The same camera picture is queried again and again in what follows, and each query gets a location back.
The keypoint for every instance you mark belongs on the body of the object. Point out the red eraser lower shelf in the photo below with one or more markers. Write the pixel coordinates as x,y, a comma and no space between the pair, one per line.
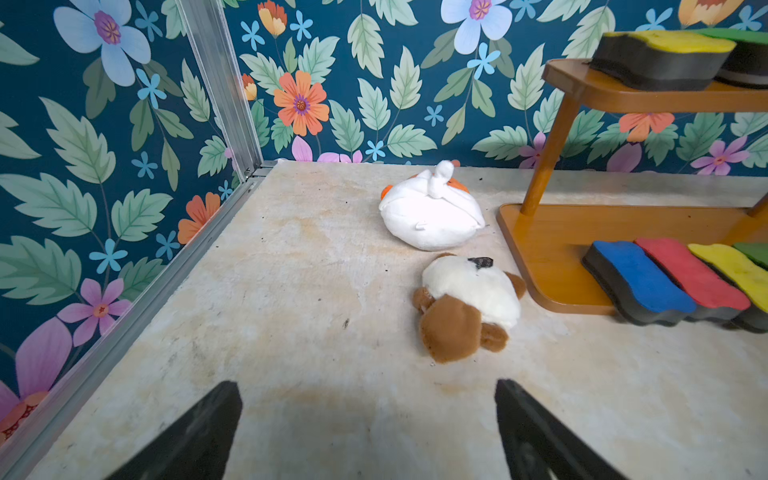
716,300

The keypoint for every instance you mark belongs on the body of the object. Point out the blue eraser lower left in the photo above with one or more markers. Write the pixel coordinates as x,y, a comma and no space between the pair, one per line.
640,291

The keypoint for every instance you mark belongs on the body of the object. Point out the brown white plush dog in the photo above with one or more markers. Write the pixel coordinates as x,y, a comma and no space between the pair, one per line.
466,304

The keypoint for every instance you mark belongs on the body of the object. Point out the green eraser shelf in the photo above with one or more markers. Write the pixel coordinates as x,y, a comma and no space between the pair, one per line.
746,65
756,252

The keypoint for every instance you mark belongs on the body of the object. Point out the white orange plush toy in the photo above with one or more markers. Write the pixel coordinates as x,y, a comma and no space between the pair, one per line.
431,211

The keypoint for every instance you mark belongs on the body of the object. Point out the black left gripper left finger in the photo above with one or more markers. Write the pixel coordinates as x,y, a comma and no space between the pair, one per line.
196,446

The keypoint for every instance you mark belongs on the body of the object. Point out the yellow eraser shelf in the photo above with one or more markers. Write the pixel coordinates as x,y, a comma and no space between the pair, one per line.
660,60
744,274

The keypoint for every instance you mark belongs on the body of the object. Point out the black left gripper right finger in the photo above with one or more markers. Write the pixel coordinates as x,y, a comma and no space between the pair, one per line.
537,445

